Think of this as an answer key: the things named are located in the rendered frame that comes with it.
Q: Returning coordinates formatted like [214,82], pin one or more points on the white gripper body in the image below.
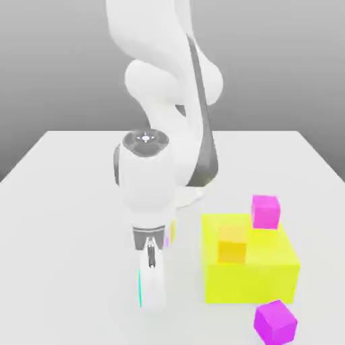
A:
[157,285]

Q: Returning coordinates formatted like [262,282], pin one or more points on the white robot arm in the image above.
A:
[151,188]

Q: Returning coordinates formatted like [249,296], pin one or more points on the small cyan cube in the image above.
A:
[140,288]

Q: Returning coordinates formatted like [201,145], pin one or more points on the large yellow box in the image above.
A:
[258,283]

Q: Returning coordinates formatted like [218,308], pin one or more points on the small orange cube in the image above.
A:
[232,248]

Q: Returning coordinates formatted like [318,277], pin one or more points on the small magenta cube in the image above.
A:
[275,323]
[265,213]

